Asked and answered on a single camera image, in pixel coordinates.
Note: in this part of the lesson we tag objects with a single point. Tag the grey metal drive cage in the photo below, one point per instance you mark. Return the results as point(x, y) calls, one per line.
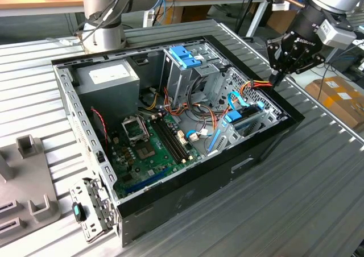
point(177, 82)

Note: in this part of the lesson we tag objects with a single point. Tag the black stand pole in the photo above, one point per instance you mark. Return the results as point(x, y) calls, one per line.
point(247, 6)

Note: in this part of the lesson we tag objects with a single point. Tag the square brown chipset chip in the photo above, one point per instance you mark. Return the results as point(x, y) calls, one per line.
point(145, 152)

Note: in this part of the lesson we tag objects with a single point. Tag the grey metal slot bracket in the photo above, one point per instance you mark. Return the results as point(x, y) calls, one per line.
point(96, 205)

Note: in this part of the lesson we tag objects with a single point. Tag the green motherboard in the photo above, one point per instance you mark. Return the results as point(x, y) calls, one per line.
point(155, 167)

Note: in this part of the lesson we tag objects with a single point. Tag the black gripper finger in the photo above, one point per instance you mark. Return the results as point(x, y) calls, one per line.
point(273, 58)
point(312, 63)

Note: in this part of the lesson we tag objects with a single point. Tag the blue plastic drive carrier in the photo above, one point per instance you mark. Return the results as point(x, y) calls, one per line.
point(182, 55)

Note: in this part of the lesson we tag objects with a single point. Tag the black RAM slot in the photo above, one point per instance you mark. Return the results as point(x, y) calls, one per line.
point(169, 141)
point(175, 138)
point(172, 139)
point(165, 142)

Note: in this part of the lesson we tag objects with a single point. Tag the white motherboard connector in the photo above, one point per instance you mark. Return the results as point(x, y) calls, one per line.
point(182, 137)

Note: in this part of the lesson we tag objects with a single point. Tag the labelled cardboard box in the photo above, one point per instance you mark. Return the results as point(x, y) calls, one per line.
point(338, 109)

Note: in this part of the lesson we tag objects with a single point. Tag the grey metal disk bay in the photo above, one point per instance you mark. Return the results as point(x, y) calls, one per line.
point(231, 139)

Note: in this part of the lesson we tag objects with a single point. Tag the grey parts rack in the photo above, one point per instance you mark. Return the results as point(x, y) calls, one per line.
point(28, 180)

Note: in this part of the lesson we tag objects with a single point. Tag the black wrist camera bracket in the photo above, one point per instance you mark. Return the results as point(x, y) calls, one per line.
point(341, 21)

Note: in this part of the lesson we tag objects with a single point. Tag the grey power supply unit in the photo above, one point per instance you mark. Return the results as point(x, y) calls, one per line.
point(108, 97)

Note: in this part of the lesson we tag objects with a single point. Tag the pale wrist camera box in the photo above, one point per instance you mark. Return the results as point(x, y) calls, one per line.
point(337, 36)

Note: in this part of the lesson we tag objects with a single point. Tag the black open PC case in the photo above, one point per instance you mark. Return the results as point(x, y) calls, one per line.
point(199, 188)

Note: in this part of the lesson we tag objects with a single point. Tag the CPU socket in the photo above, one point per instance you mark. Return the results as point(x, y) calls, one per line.
point(134, 128)

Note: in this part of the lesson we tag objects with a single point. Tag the large brown cardboard box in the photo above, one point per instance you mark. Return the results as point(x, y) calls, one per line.
point(280, 22)

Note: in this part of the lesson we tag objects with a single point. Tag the blue expansion slot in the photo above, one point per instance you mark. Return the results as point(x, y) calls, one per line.
point(148, 180)

